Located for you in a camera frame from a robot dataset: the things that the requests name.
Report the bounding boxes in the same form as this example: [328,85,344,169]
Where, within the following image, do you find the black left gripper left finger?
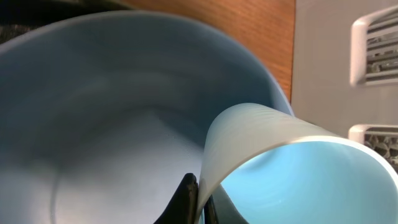
[154,173,198,224]

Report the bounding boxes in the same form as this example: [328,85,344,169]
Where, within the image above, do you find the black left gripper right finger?
[203,195,219,224]

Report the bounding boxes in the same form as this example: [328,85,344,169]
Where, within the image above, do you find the light blue cup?
[197,103,397,224]

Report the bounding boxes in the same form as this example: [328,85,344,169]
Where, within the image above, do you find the dark blue plate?
[1,11,292,223]

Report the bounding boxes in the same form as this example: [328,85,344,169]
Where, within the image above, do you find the round black tray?
[1,0,133,44]

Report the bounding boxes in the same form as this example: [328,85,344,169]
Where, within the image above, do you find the white wall vent lower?
[348,124,397,172]

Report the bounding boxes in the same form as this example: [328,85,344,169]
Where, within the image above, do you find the white wall vent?
[349,6,397,87]
[348,124,397,172]

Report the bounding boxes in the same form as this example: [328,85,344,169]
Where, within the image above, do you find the white wall vent upper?
[349,6,397,87]

